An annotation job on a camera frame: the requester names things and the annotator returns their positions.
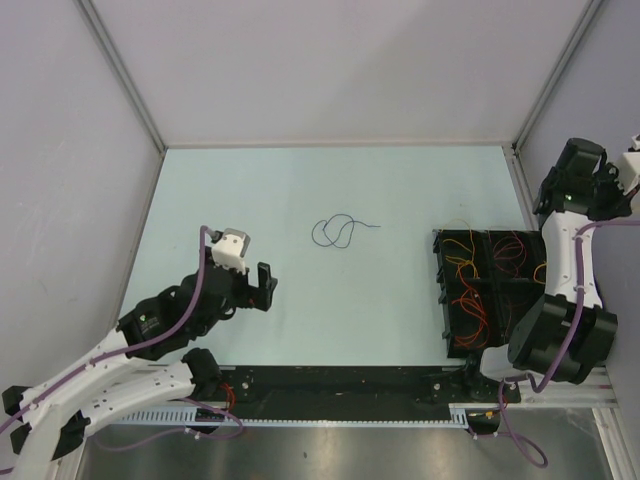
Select dark blue cable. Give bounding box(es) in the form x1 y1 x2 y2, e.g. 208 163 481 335
311 213 382 250

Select orange red cable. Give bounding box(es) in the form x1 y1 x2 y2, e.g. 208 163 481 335
449 284 516 351

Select pink magenta cable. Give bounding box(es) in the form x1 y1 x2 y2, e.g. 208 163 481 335
489 229 529 279

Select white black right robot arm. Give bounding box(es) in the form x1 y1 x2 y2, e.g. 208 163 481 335
461 138 639 401

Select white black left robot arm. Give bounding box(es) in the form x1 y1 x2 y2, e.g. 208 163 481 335
1 260 278 458

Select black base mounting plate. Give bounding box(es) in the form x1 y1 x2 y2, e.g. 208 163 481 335
196 366 498 422

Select black compartment organizer tray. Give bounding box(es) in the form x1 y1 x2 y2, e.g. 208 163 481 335
433 229 546 359

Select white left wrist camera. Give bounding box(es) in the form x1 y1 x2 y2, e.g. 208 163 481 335
211 228 251 275

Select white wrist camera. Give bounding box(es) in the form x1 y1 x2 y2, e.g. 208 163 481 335
211 228 251 275
616 135 640 195

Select white slotted cable duct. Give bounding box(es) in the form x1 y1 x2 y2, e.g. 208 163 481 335
124 402 476 429

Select aluminium frame rail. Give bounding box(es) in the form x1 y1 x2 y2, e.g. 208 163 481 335
73 0 167 157

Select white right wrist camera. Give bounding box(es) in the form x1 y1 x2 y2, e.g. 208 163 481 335
616 135 640 195

